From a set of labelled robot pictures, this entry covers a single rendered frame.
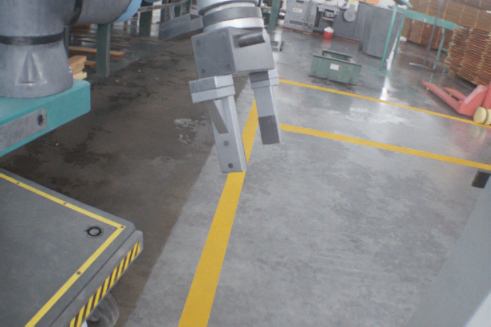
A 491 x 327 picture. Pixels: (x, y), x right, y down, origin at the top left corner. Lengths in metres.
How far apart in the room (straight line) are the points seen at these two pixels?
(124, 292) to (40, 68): 0.70
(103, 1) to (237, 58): 0.35
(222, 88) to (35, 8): 0.37
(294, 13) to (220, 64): 8.08
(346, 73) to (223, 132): 3.38
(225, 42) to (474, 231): 0.29
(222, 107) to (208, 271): 0.86
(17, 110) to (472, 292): 0.59
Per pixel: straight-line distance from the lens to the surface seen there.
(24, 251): 0.79
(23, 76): 0.63
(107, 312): 0.90
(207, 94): 0.34
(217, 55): 0.37
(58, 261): 0.75
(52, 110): 0.63
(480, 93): 4.14
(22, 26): 0.62
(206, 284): 1.13
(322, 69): 3.69
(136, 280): 1.12
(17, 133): 0.59
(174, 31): 0.44
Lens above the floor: 0.85
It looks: 24 degrees down
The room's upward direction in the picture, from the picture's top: 10 degrees clockwise
